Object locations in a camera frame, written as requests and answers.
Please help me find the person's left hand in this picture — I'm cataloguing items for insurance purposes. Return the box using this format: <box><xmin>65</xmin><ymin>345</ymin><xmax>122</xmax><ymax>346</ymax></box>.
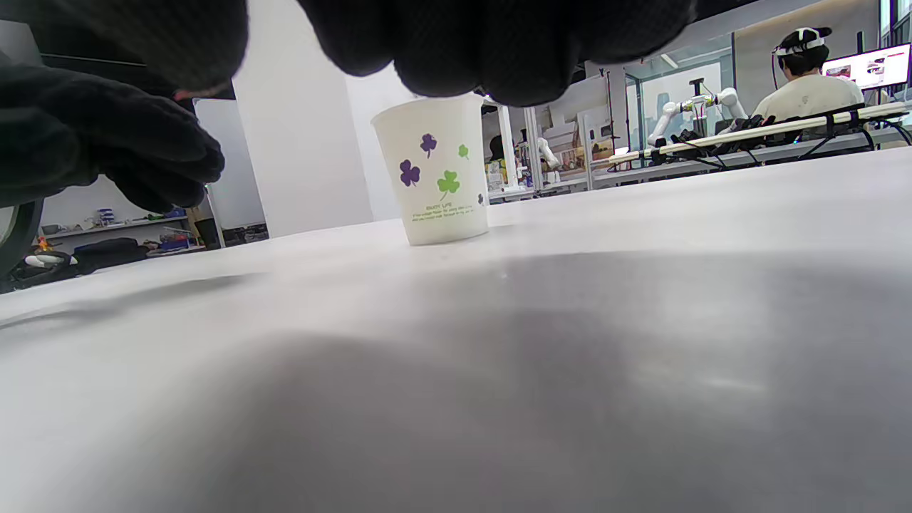
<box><xmin>0</xmin><ymin>51</ymin><xmax>226</xmax><ymax>214</ymax></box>

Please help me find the person's right hand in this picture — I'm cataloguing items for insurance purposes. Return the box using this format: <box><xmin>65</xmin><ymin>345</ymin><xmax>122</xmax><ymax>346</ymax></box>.
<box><xmin>0</xmin><ymin>0</ymin><xmax>696</xmax><ymax>108</ymax></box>

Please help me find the black bag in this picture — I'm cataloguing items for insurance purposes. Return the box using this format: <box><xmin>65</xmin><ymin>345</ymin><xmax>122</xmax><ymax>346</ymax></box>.
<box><xmin>73</xmin><ymin>238</ymin><xmax>149</xmax><ymax>275</ymax></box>

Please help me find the black round rim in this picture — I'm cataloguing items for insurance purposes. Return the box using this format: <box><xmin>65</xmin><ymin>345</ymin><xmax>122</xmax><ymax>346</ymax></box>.
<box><xmin>0</xmin><ymin>199</ymin><xmax>45</xmax><ymax>280</ymax></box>

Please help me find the white clover print paper cup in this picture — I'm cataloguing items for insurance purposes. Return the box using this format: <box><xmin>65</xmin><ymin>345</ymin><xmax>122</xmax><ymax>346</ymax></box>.
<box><xmin>371</xmin><ymin>94</ymin><xmax>491</xmax><ymax>247</ymax></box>

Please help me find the white standing board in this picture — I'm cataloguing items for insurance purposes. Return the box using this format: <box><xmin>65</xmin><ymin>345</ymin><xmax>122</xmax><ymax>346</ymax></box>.
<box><xmin>194</xmin><ymin>98</ymin><xmax>269</xmax><ymax>247</ymax></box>

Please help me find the glass partition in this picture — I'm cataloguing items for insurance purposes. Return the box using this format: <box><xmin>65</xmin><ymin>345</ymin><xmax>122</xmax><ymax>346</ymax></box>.
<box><xmin>625</xmin><ymin>34</ymin><xmax>736</xmax><ymax>152</ymax></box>

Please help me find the computer monitor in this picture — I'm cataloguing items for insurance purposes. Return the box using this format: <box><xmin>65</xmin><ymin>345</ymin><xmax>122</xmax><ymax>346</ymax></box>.
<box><xmin>822</xmin><ymin>43</ymin><xmax>912</xmax><ymax>91</ymax></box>

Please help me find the white wall shelf with items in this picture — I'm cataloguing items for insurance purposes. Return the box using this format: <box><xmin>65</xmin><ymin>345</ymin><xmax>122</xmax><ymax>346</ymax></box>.
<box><xmin>41</xmin><ymin>207</ymin><xmax>207</xmax><ymax>257</ymax></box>

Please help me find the long white bar with cables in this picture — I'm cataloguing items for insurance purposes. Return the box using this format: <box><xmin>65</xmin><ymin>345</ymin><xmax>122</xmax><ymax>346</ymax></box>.
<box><xmin>609</xmin><ymin>101</ymin><xmax>912</xmax><ymax>166</ymax></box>

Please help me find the white headset with black strap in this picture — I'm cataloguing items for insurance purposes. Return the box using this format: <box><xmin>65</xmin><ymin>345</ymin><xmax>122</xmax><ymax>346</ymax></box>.
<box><xmin>774</xmin><ymin>27</ymin><xmax>833</xmax><ymax>58</ymax></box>

